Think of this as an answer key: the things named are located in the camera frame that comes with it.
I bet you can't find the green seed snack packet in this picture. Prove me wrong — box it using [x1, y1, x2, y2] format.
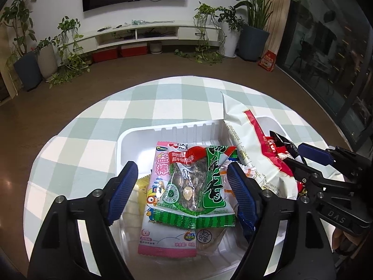
[161, 143, 236, 229]

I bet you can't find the white tv console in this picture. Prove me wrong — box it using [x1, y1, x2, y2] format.
[79, 21, 218, 53]

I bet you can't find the gold snack bar wrapper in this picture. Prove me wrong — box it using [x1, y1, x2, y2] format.
[136, 175, 150, 210]

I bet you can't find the large leaf plant dark pot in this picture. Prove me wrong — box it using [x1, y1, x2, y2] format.
[234, 0, 301, 62]

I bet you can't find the trailing vine plant left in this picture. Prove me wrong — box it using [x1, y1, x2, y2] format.
[49, 16, 90, 88]

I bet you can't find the pink lollipop bag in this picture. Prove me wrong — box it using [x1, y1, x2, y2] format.
[138, 142, 197, 259]

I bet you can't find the trailing vine plant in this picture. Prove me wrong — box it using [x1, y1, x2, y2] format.
[49, 16, 90, 88]
[174, 2, 223, 65]

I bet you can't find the red storage box right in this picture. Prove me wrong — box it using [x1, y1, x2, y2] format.
[120, 42, 148, 58]

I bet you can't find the plant in white pot right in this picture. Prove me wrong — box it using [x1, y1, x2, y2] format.
[217, 6, 244, 59]

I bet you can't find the red white candy packet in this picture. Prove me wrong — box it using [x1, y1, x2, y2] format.
[259, 132, 302, 199]

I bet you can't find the white red snack bag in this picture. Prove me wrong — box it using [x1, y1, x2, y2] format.
[223, 94, 298, 200]

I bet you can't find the red gift bag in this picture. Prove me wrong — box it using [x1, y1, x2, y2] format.
[258, 50, 277, 72]

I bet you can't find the beige curtain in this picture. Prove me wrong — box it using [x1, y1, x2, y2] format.
[263, 0, 291, 54]

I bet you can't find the green white checked tablecloth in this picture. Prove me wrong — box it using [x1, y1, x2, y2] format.
[23, 75, 350, 280]

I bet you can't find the person right hand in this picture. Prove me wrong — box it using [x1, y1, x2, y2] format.
[332, 228, 366, 250]

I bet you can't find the clear white pastry packet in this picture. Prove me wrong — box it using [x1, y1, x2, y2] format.
[196, 227, 226, 257]

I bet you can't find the plant in white pot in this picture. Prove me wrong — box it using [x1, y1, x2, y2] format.
[35, 37, 58, 82]
[217, 6, 244, 59]

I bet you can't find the trailing vine plant right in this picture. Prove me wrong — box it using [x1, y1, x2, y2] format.
[174, 2, 223, 65]

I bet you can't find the tall plant dark pot left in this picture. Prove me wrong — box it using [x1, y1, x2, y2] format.
[1, 0, 42, 93]

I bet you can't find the red storage box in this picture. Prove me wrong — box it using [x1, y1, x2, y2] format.
[92, 47, 118, 63]
[120, 42, 148, 58]

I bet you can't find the red storage box left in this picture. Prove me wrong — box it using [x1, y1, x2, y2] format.
[92, 47, 118, 63]

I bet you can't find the orange snack bar wrapper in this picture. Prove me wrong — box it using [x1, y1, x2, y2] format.
[219, 164, 259, 206]

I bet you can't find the plant in white pot left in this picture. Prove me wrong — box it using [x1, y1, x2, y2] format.
[35, 37, 58, 82]

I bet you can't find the white plastic tray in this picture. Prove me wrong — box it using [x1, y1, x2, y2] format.
[116, 116, 300, 280]

